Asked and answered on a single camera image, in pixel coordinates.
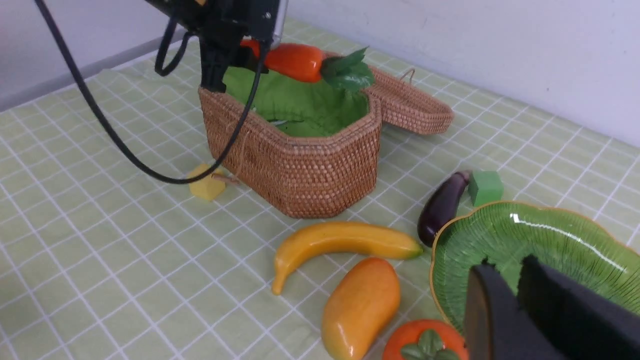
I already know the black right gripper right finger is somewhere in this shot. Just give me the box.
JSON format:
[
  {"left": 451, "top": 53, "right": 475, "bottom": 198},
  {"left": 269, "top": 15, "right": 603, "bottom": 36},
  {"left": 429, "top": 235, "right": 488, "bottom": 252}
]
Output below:
[{"left": 517, "top": 255, "right": 640, "bottom": 360}]

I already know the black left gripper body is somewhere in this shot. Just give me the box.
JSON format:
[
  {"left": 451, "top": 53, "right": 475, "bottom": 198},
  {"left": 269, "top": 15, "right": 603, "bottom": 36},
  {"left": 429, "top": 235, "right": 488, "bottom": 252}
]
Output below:
[{"left": 147, "top": 0, "right": 289, "bottom": 46}]

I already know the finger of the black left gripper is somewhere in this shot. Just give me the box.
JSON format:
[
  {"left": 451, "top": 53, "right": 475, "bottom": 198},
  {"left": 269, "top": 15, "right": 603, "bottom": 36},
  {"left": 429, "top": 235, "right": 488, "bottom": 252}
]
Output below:
[{"left": 199, "top": 34, "right": 241, "bottom": 93}]

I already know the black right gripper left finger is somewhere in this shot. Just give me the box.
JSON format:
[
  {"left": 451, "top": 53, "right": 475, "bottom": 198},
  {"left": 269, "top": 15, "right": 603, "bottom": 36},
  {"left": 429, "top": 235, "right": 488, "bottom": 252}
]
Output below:
[{"left": 463, "top": 263, "right": 566, "bottom": 360}]

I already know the orange persimmon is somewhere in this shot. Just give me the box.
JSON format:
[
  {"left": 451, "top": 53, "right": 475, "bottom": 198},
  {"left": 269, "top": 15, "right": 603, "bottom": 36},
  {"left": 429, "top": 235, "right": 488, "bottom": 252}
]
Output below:
[{"left": 382, "top": 319, "right": 469, "bottom": 360}]

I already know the red chili pepper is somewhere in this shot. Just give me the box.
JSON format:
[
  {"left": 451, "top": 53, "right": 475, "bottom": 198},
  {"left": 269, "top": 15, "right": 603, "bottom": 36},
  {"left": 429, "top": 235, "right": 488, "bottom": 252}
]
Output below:
[{"left": 231, "top": 39, "right": 376, "bottom": 93}]

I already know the dark purple eggplant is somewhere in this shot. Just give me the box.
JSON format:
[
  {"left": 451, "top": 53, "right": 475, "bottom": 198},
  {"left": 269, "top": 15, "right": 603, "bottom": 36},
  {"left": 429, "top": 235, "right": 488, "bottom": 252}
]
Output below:
[{"left": 417, "top": 170, "right": 473, "bottom": 248}]

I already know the orange yellow mango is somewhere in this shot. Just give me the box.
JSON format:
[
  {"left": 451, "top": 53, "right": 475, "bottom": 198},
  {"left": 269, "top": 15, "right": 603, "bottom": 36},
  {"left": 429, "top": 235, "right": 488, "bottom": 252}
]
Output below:
[{"left": 321, "top": 257, "right": 402, "bottom": 360}]

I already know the yellow banana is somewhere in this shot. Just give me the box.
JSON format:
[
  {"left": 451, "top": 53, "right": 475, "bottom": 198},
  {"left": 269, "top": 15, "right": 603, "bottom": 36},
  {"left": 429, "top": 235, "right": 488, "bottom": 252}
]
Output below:
[{"left": 271, "top": 221, "right": 424, "bottom": 296}]

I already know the green leaf-shaped plate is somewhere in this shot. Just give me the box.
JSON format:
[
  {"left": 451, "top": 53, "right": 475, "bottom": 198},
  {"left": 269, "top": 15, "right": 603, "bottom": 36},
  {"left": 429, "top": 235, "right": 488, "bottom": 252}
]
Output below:
[{"left": 429, "top": 202, "right": 640, "bottom": 333}]

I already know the green fabric basket lining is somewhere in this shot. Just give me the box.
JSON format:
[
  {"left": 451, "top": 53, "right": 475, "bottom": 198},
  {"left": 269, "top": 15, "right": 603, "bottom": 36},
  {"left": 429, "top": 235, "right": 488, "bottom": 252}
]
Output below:
[{"left": 214, "top": 68, "right": 381, "bottom": 142}]

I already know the yellow block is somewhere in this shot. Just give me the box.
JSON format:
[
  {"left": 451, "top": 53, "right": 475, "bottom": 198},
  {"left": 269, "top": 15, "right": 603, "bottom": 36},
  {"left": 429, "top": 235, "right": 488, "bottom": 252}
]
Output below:
[{"left": 189, "top": 168, "right": 227, "bottom": 202}]

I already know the green cube block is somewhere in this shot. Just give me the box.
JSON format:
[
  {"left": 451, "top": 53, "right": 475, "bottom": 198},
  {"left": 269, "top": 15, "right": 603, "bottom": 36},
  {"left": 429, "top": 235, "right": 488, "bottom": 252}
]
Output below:
[{"left": 467, "top": 170, "right": 505, "bottom": 208}]

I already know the woven wicker basket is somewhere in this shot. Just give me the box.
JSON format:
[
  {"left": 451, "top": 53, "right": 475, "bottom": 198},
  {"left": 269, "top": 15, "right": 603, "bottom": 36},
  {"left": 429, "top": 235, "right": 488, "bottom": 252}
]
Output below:
[{"left": 198, "top": 52, "right": 383, "bottom": 219}]

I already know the woven wicker basket lid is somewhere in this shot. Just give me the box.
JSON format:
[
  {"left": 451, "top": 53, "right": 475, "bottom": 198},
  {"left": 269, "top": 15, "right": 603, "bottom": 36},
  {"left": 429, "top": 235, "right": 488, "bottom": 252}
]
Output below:
[{"left": 325, "top": 52, "right": 455, "bottom": 135}]

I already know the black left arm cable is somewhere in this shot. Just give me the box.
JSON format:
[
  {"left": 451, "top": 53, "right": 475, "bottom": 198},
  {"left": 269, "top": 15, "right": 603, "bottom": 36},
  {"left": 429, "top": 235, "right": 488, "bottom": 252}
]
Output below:
[{"left": 34, "top": 0, "right": 267, "bottom": 185}]

